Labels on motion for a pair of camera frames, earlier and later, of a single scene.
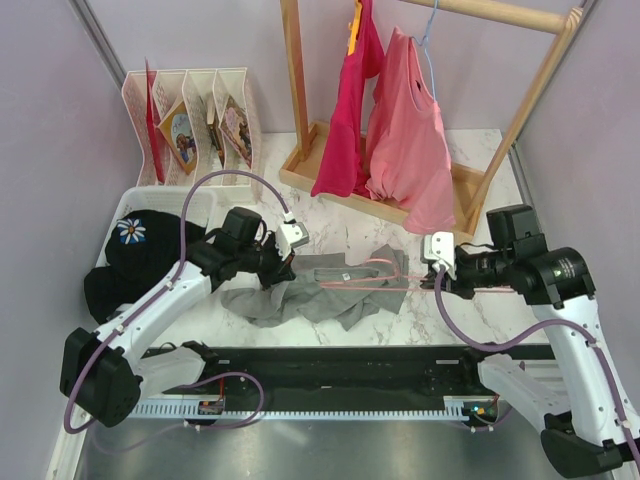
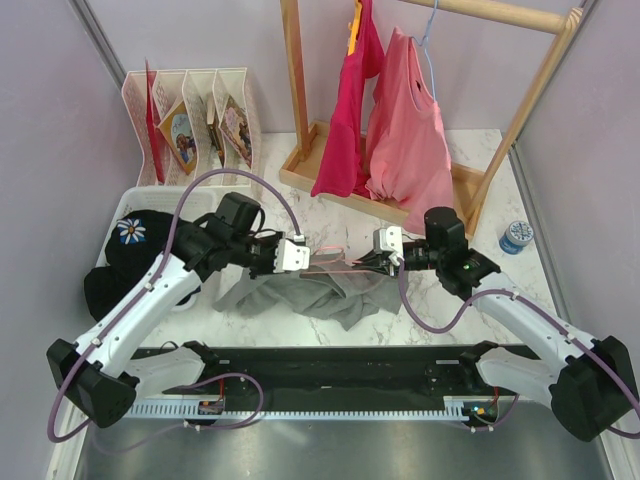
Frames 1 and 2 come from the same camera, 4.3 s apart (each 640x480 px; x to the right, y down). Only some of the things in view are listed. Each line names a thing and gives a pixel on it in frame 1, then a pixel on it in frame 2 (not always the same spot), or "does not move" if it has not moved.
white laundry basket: (201, 206) does not move
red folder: (153, 119) does not move
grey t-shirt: (326, 286) does not move
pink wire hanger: (337, 285) to (342, 259)
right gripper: (458, 282) to (379, 262)
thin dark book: (214, 129) does not move
